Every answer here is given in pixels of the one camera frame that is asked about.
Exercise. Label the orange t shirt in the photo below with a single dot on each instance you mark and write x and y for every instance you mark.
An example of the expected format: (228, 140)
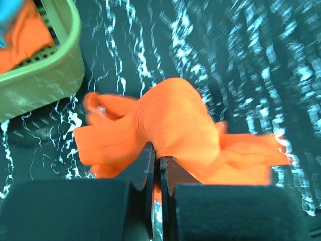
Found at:
(27, 35)
(173, 117)

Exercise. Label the olive green plastic basket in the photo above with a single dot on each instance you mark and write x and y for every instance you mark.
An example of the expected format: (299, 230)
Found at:
(51, 74)

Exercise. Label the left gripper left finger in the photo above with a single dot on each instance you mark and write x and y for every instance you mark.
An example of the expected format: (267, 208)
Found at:
(118, 208)

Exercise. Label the grey blue t shirt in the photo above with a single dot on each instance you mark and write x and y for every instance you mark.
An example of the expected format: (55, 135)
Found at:
(8, 12)

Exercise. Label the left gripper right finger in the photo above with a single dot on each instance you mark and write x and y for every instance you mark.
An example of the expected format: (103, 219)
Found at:
(195, 211)

